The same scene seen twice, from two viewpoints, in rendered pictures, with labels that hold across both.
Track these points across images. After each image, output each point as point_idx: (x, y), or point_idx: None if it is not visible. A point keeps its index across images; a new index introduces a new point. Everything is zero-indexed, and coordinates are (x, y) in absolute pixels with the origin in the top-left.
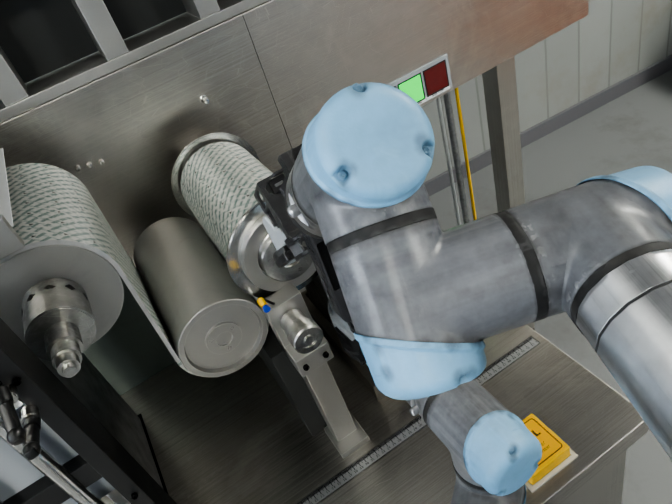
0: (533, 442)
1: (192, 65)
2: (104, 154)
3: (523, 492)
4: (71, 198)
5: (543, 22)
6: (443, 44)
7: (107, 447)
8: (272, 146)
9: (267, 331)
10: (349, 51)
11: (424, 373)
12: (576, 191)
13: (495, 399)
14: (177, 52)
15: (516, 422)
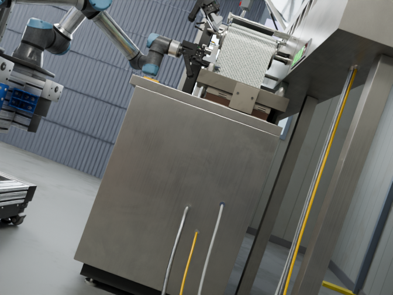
0: (150, 34)
1: (300, 28)
2: (288, 50)
3: (145, 62)
4: (254, 33)
5: (328, 28)
6: (313, 33)
7: (200, 47)
8: (290, 61)
9: (216, 61)
10: (307, 30)
11: None
12: None
13: (162, 38)
14: (301, 24)
15: (155, 34)
